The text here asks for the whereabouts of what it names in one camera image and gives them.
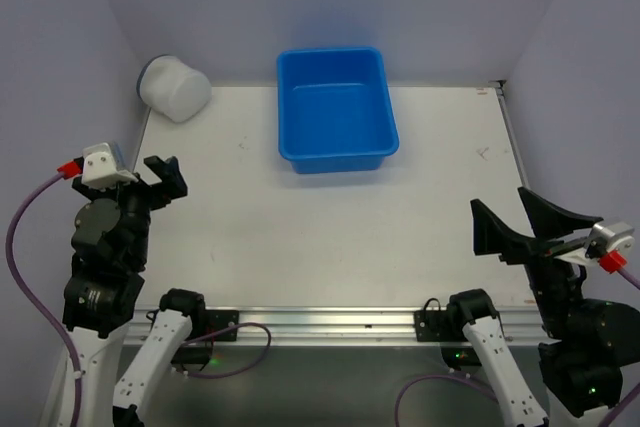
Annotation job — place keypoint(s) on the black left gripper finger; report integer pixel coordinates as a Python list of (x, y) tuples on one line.
[(174, 184), (146, 172)]

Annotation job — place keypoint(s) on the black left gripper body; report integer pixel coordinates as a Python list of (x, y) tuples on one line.
[(148, 189)]

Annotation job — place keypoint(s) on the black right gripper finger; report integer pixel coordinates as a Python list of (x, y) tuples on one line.
[(491, 236), (548, 221)]

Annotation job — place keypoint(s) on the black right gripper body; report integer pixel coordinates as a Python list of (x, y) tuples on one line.
[(530, 250)]

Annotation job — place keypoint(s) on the white mesh laundry bag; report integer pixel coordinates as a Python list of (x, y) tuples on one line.
[(173, 89)]

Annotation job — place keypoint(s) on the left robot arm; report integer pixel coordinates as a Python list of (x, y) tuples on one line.
[(110, 246)]

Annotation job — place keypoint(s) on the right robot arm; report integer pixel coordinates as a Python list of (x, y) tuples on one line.
[(590, 340)]

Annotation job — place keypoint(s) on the blue plastic bin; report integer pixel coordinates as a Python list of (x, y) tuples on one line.
[(334, 110)]

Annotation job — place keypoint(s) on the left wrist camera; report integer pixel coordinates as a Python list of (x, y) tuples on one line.
[(100, 167)]

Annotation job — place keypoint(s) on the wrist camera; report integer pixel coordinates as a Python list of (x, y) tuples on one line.
[(100, 167), (607, 246)]

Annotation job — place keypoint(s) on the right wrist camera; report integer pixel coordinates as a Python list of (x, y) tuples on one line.
[(607, 246)]

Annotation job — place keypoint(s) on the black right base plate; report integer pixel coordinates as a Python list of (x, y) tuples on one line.
[(435, 323)]

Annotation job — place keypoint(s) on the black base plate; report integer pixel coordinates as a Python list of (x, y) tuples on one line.
[(435, 323), (216, 320)]

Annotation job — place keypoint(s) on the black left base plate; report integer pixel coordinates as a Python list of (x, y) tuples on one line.
[(216, 320)]

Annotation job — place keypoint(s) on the aluminium mounting rail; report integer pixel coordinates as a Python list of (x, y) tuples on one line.
[(346, 327)]

